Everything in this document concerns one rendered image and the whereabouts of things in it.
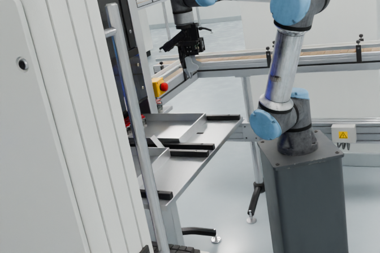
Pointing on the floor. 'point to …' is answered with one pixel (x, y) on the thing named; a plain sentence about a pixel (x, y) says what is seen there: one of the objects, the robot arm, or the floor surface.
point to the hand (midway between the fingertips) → (188, 75)
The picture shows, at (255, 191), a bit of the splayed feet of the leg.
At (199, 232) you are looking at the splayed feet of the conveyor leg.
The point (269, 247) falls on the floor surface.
